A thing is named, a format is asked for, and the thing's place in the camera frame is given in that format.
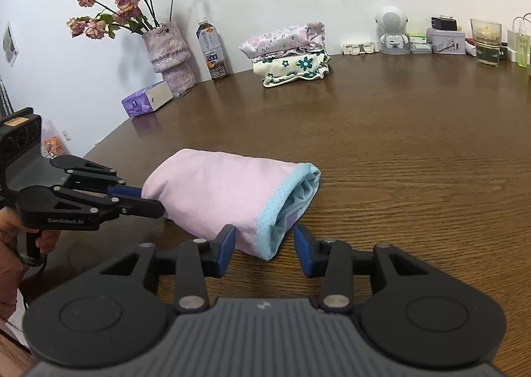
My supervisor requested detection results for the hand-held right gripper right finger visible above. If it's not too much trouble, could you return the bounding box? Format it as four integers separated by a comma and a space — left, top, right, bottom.
294, 223, 432, 315

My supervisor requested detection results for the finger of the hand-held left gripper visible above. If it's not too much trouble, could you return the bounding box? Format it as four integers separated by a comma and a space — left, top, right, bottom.
17, 185, 165, 221
50, 155, 144, 199

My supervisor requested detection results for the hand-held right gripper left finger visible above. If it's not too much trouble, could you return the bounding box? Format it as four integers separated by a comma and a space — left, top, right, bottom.
100, 223, 236, 313

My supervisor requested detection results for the pink and blue tank top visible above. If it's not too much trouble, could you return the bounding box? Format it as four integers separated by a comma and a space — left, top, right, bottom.
141, 148, 322, 260

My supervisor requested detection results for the person's left forearm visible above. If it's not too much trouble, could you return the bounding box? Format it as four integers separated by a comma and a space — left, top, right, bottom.
0, 232, 26, 320

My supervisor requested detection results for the person's left hand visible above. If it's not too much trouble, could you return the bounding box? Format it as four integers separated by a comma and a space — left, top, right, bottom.
0, 209, 61, 255

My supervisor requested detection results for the clear plastic bag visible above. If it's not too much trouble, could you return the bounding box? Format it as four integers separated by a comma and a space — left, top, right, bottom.
40, 119, 67, 158

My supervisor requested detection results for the purple tissue box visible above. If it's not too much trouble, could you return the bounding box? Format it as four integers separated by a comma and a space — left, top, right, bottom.
121, 81, 174, 118

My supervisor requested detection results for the pink knitted vase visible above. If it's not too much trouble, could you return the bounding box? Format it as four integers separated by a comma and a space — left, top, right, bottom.
142, 22, 197, 98

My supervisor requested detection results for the tea bottle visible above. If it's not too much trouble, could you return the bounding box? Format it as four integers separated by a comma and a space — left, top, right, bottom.
196, 17, 231, 81

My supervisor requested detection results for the folded cream floral garment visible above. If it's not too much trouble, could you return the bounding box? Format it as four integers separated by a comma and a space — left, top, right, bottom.
252, 49, 331, 88

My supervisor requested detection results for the white power strip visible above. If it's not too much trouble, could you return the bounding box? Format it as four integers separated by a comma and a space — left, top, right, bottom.
341, 42, 379, 56

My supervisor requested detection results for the folded pink floral garment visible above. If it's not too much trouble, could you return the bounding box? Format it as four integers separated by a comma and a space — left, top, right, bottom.
239, 22, 326, 60

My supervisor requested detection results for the white robot speaker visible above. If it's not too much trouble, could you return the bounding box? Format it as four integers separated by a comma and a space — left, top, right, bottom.
374, 5, 411, 55

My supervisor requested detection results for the grey tin box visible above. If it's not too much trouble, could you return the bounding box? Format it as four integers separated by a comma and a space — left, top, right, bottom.
426, 28, 466, 55

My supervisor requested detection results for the black charger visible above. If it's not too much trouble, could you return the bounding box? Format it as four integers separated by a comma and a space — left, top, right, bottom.
430, 16, 458, 31

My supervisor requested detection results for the glass cup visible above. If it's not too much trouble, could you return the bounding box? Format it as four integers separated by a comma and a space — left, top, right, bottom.
470, 18, 502, 67

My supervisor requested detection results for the white charger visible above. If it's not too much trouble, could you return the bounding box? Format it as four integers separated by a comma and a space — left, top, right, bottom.
506, 21, 527, 63

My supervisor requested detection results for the green small bottle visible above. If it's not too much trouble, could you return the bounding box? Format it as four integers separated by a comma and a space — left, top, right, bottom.
516, 34, 531, 68

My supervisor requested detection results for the wall picture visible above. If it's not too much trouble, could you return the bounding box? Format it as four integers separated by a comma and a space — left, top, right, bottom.
2, 21, 19, 68

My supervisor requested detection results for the white cable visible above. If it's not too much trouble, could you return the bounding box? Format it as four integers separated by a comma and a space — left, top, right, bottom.
512, 13, 531, 35

